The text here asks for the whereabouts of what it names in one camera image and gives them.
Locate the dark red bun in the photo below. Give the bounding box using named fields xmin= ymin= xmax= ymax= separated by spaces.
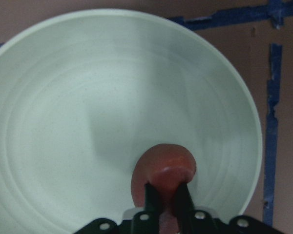
xmin=131 ymin=144 xmax=196 ymax=234

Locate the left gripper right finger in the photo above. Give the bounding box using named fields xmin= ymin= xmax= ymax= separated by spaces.
xmin=174 ymin=183 xmax=196 ymax=234

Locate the light green plate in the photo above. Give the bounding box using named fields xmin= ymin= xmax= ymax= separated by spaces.
xmin=0 ymin=9 xmax=262 ymax=234

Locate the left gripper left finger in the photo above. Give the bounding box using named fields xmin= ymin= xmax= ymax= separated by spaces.
xmin=144 ymin=183 xmax=163 ymax=234

